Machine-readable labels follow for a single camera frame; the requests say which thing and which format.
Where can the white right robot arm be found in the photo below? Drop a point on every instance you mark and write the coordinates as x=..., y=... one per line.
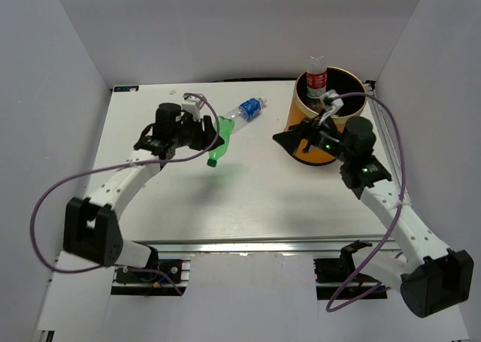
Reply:
x=431, y=276

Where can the clear bottle blue label white cap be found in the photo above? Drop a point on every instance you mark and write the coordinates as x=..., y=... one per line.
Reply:
x=243, y=114

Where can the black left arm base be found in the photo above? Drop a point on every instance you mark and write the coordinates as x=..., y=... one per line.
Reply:
x=171, y=281

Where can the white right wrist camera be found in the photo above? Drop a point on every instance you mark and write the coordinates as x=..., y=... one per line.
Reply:
x=332, y=103

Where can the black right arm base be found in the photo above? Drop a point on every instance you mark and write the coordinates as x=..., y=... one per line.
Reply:
x=331, y=268

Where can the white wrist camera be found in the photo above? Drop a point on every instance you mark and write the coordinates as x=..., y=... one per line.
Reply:
x=193, y=103
x=332, y=103

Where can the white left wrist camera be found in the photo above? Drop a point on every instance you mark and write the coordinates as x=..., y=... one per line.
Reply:
x=193, y=103

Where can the blue sticker on table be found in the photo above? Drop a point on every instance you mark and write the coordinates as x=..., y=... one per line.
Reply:
x=133, y=88

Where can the aluminium table frame rail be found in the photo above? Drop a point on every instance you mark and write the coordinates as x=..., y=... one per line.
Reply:
x=257, y=199

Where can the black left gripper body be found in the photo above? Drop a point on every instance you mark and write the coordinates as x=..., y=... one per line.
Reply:
x=190, y=134

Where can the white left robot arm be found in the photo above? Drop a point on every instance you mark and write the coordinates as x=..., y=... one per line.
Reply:
x=92, y=229

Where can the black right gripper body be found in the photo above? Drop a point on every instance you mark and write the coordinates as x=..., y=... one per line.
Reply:
x=327, y=140

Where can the clear bottle red label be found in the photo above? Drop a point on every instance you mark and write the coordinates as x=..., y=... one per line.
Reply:
x=316, y=80

